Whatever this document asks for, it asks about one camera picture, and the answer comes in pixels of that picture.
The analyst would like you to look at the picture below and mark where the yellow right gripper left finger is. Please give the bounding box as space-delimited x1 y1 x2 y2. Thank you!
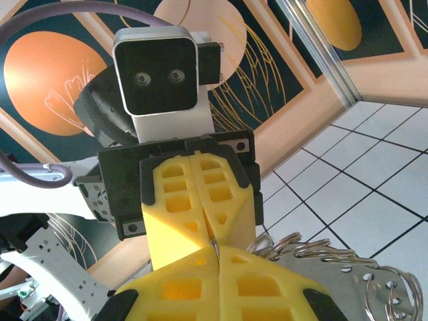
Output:
96 247 221 321

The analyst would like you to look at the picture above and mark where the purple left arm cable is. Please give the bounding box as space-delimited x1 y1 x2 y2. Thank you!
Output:
0 5 175 189

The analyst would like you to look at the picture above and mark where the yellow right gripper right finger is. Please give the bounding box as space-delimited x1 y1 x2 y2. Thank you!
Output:
217 245 349 321

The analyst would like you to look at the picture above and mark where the aluminium corner post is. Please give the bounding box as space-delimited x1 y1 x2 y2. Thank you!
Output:
276 0 364 107

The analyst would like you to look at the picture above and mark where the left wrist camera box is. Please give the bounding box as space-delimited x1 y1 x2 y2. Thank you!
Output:
112 27 224 144

